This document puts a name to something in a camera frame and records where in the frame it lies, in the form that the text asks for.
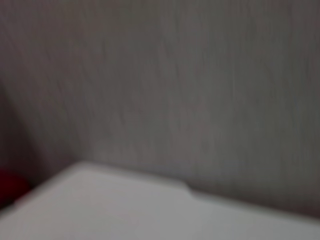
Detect dark red object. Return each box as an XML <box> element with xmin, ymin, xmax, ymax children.
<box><xmin>0</xmin><ymin>166</ymin><xmax>33</xmax><ymax>210</ymax></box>

